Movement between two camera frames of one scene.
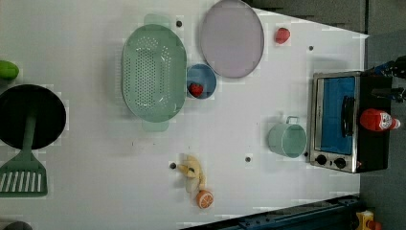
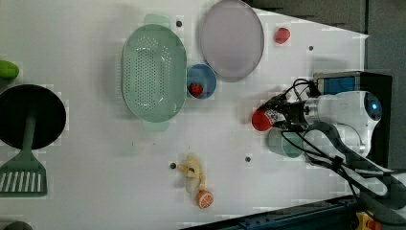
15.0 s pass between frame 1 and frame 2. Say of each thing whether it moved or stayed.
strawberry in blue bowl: stayed
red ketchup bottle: moved
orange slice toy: stayed
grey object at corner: stayed
